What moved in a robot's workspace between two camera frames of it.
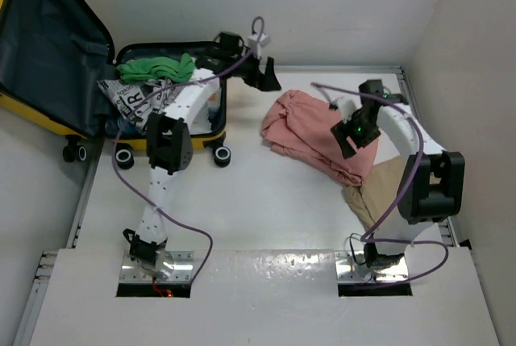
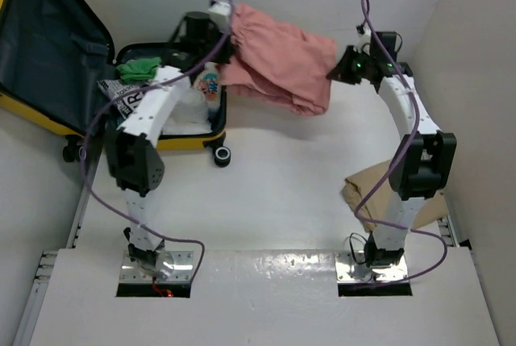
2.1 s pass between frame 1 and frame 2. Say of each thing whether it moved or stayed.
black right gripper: moved
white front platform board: stayed
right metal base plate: stayed
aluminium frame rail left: stayed
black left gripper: moved
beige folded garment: stayed
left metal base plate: stayed
